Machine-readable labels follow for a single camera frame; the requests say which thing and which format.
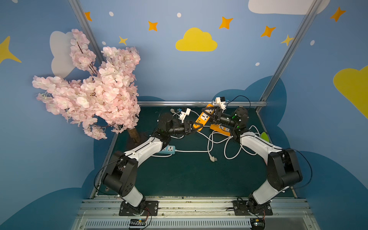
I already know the white cord of teal strip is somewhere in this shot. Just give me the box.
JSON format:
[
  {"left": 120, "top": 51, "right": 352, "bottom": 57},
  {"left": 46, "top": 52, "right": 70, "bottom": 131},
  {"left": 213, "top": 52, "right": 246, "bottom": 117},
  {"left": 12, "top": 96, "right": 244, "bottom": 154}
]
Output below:
[{"left": 152, "top": 143, "right": 218, "bottom": 163}]

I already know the white cord of far strip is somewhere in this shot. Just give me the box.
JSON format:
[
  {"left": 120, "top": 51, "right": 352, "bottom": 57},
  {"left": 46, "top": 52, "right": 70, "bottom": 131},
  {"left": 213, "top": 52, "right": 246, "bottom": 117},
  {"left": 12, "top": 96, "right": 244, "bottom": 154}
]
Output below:
[{"left": 196, "top": 123, "right": 262, "bottom": 160}]

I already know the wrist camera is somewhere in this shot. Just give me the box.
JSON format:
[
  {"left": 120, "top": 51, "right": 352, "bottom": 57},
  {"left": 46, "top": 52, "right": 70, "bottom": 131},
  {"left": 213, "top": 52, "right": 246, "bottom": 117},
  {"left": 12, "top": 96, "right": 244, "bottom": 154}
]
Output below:
[
  {"left": 215, "top": 97, "right": 226, "bottom": 111},
  {"left": 179, "top": 108, "right": 191, "bottom": 123}
]

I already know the green toy shovel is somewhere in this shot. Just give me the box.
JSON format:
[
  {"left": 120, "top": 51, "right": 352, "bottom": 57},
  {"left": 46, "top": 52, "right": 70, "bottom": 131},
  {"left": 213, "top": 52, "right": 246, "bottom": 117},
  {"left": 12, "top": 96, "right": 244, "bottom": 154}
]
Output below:
[{"left": 260, "top": 132, "right": 270, "bottom": 142}]

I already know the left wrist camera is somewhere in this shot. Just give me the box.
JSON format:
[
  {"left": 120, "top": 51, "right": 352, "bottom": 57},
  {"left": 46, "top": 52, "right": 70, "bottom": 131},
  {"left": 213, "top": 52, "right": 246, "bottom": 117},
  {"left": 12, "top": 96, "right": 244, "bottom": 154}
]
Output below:
[{"left": 179, "top": 108, "right": 191, "bottom": 123}]

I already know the right controller board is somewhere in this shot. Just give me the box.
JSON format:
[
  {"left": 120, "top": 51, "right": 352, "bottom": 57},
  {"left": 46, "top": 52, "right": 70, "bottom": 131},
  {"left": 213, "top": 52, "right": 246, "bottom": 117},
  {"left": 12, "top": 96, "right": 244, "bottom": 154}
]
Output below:
[{"left": 250, "top": 218, "right": 265, "bottom": 230}]

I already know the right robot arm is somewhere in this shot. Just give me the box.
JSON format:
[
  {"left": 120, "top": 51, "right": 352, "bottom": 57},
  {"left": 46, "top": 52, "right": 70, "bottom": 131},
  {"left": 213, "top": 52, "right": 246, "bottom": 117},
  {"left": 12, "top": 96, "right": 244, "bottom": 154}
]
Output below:
[{"left": 212, "top": 107, "right": 303, "bottom": 208}]

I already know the left controller board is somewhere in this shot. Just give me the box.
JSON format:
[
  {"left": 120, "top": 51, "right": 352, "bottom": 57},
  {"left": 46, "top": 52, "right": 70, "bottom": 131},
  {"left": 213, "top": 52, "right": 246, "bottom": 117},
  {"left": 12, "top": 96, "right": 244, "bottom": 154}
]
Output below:
[{"left": 128, "top": 219, "right": 147, "bottom": 230}]

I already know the controller board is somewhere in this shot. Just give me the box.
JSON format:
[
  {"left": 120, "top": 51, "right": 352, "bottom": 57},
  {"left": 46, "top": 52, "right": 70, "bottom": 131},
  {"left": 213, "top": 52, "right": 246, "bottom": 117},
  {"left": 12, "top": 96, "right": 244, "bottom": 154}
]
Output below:
[
  {"left": 128, "top": 219, "right": 147, "bottom": 230},
  {"left": 250, "top": 218, "right": 265, "bottom": 230}
]

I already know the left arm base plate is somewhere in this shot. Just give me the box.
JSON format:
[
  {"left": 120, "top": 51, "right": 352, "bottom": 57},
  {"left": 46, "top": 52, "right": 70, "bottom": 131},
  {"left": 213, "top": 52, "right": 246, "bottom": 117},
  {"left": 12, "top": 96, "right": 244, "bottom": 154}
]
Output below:
[{"left": 119, "top": 200, "right": 159, "bottom": 216}]

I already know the pink cherry blossom tree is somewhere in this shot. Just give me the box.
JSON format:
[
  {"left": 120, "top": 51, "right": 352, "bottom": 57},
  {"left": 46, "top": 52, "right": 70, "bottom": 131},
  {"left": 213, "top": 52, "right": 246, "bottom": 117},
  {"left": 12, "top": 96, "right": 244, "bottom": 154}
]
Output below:
[{"left": 32, "top": 29, "right": 140, "bottom": 140}]

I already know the orange power strip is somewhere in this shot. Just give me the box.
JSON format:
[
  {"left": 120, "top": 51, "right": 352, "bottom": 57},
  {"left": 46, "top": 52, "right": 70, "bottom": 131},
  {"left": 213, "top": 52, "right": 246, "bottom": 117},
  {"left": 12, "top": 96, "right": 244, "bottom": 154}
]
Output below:
[
  {"left": 193, "top": 109, "right": 215, "bottom": 132},
  {"left": 210, "top": 124, "right": 231, "bottom": 137}
]

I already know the aluminium front rail frame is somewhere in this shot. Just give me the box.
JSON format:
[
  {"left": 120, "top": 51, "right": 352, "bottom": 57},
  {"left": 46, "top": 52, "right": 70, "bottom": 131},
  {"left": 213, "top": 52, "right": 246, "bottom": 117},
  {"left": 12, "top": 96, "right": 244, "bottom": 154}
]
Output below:
[{"left": 72, "top": 196, "right": 320, "bottom": 230}]

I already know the teal power strip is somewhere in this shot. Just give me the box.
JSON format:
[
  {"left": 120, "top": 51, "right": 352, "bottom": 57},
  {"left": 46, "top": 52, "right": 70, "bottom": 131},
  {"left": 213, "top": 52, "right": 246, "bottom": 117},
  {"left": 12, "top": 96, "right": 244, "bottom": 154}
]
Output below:
[{"left": 159, "top": 145, "right": 176, "bottom": 155}]

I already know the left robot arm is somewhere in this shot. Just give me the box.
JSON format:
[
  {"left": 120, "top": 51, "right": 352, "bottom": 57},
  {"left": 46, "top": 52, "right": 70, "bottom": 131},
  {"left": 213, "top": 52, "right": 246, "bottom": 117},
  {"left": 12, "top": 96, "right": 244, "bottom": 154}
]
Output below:
[{"left": 101, "top": 113, "right": 203, "bottom": 208}]

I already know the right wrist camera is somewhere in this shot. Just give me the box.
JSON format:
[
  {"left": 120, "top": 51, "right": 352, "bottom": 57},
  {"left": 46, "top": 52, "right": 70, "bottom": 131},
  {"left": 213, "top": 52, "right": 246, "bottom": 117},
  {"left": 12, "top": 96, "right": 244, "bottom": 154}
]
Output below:
[{"left": 215, "top": 97, "right": 226, "bottom": 111}]

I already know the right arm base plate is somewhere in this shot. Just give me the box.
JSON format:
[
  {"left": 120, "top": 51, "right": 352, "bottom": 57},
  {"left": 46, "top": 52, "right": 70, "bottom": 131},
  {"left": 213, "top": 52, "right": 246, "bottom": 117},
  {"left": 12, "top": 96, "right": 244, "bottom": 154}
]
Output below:
[{"left": 232, "top": 200, "right": 273, "bottom": 216}]

